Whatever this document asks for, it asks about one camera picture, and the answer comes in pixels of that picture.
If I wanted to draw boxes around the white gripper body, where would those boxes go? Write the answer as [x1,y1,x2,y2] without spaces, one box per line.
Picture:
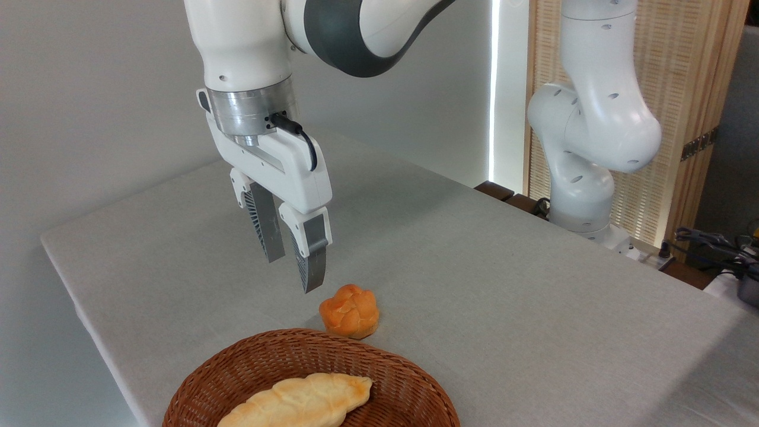
[197,89,333,215]

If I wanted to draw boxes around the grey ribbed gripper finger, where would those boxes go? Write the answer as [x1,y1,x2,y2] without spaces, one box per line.
[230,168,286,264]
[279,203,333,294]

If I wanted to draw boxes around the long braided bread loaf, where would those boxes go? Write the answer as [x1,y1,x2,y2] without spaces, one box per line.
[217,372,373,427]

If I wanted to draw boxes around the round orange bread bun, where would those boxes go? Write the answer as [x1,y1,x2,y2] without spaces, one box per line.
[319,284,380,340]

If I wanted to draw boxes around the brown wicker basket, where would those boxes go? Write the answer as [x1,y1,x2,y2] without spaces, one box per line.
[162,329,461,427]

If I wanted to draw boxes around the grey tablecloth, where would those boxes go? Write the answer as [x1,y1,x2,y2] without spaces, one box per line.
[40,128,759,427]

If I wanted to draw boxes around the dark brown wooden furniture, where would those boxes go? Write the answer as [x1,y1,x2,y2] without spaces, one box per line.
[474,181,552,221]

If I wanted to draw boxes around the vertical white light strip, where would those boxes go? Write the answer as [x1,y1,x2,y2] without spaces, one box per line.
[489,0,501,184]

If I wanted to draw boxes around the white power strip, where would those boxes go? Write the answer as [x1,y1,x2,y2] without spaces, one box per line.
[626,240,678,272]

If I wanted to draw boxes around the dark metal screen hinge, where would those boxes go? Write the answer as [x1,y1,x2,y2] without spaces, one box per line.
[681,127,720,162]

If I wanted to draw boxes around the light wooden slat screen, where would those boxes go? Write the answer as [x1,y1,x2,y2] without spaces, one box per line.
[524,0,751,262]

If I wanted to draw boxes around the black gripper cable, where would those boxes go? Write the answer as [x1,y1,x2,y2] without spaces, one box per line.
[270,113,318,172]

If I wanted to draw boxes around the tangled dark cables bundle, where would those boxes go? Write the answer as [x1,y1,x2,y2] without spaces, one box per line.
[674,227,759,281]

